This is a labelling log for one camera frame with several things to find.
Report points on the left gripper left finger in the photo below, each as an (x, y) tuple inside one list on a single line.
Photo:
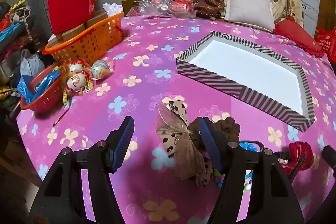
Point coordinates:
[(118, 143)]

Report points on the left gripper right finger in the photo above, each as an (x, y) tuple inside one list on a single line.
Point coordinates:
[(215, 143)]

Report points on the leopard print bow scrunchie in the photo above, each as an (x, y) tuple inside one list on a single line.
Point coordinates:
[(182, 141)]

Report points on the wrapped egg red foil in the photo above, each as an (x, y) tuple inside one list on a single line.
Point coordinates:
[(79, 83)]

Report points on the pink floral bedspread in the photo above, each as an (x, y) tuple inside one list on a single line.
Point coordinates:
[(145, 75)]

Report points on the wrapped egg silver foil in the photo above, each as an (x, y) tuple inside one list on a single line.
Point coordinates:
[(102, 69)]

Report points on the striped hexagonal tray box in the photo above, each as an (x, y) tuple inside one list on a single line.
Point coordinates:
[(252, 74)]

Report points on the wrapped egg upper red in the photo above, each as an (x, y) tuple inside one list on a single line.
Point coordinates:
[(76, 66)]

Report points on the orange plastic basket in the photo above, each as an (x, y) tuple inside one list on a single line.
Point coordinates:
[(90, 44)]

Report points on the red shopping bag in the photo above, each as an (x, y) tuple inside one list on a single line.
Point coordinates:
[(327, 41)]

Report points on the red cushion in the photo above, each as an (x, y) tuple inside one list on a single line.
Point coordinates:
[(290, 29)]

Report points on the white pillow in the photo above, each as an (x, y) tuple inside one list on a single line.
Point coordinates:
[(254, 13)]

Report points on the red gift bag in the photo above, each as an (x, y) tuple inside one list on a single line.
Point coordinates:
[(68, 14)]

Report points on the clear plastic bag of sweets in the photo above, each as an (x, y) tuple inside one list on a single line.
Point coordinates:
[(170, 8)]

